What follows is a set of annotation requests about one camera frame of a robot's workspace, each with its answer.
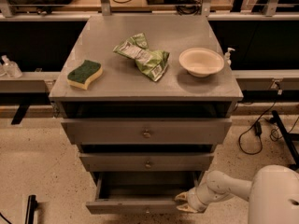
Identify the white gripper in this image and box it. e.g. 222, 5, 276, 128
175, 188, 206, 213

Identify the grey bottom drawer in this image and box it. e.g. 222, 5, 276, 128
86, 171, 203, 214

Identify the grey drawer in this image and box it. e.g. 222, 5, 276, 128
62, 119, 232, 145
79, 153, 213, 172
86, 171, 203, 214

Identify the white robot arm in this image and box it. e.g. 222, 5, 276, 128
175, 165, 299, 224

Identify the grey middle drawer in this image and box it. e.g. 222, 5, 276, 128
79, 153, 213, 172

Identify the grey drawer cabinet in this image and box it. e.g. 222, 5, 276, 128
48, 13, 244, 185

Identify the grey top drawer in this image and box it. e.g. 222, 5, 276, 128
62, 119, 232, 145

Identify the black stand leg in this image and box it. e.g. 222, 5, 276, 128
272, 110, 299, 171

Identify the white bowl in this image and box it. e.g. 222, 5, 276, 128
178, 48, 224, 77

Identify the green crumpled chip bag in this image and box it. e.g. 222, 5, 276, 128
113, 33, 170, 82

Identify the white pump bottle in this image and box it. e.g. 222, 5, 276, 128
224, 48, 235, 65

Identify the black floor bar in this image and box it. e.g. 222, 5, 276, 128
24, 195, 38, 224

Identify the green yellow sponge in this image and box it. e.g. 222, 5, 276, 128
67, 60, 103, 90

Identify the clear sanitizer bottle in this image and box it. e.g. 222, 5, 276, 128
2, 55, 22, 78

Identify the black power cable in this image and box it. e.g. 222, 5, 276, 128
237, 100, 278, 156

